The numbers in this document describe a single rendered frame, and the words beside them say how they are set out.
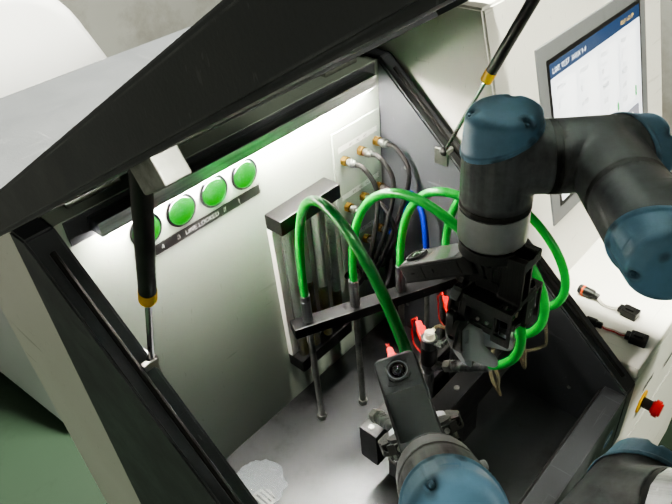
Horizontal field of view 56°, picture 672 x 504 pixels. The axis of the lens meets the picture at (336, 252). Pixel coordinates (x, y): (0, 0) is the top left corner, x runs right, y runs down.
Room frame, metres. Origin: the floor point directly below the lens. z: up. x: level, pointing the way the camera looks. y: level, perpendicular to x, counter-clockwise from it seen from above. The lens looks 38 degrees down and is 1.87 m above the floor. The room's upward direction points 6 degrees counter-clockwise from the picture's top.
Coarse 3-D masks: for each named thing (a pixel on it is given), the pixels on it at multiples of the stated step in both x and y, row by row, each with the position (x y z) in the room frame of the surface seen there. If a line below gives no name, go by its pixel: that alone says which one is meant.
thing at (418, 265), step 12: (420, 252) 0.61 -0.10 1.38; (432, 252) 0.60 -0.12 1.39; (444, 252) 0.58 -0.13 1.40; (456, 252) 0.57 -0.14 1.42; (408, 264) 0.60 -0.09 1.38; (420, 264) 0.58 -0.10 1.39; (432, 264) 0.57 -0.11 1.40; (444, 264) 0.56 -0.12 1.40; (456, 264) 0.55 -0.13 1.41; (468, 264) 0.54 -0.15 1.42; (408, 276) 0.59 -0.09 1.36; (420, 276) 0.58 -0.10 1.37; (432, 276) 0.57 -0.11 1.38; (444, 276) 0.56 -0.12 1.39; (456, 276) 0.55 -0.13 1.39
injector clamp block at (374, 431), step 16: (448, 352) 0.81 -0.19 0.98; (496, 352) 0.80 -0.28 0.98; (448, 384) 0.74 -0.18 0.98; (464, 384) 0.73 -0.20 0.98; (480, 384) 0.75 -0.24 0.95; (432, 400) 0.71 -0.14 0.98; (448, 400) 0.70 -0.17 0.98; (464, 400) 0.71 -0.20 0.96; (480, 400) 0.76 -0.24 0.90; (464, 416) 0.72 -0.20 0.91; (368, 432) 0.65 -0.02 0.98; (384, 432) 0.66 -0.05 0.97; (464, 432) 0.72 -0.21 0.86; (368, 448) 0.65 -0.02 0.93
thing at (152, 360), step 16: (128, 176) 0.42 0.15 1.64; (144, 208) 0.43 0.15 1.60; (144, 224) 0.43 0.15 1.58; (144, 240) 0.44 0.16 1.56; (144, 256) 0.45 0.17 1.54; (144, 272) 0.46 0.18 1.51; (144, 288) 0.47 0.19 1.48; (144, 304) 0.48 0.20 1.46; (144, 368) 0.53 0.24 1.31; (160, 368) 0.54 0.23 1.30
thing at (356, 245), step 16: (304, 208) 0.74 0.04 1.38; (320, 208) 0.68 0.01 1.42; (304, 224) 0.78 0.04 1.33; (336, 224) 0.63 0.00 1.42; (352, 240) 0.60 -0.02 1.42; (304, 256) 0.80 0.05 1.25; (368, 256) 0.58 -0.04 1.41; (304, 272) 0.80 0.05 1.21; (368, 272) 0.56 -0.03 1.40; (304, 288) 0.80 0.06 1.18; (384, 288) 0.54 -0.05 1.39; (384, 304) 0.53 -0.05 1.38; (400, 320) 0.51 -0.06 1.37; (400, 336) 0.50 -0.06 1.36; (400, 352) 0.49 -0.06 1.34
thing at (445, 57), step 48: (480, 0) 1.03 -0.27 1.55; (576, 0) 1.18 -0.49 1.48; (384, 48) 1.12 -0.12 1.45; (432, 48) 1.05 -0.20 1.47; (480, 48) 0.98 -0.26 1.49; (528, 48) 1.05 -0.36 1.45; (432, 96) 1.05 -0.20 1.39; (480, 96) 0.98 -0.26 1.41; (528, 96) 1.02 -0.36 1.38; (576, 240) 1.05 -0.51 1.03; (624, 432) 0.75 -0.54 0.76
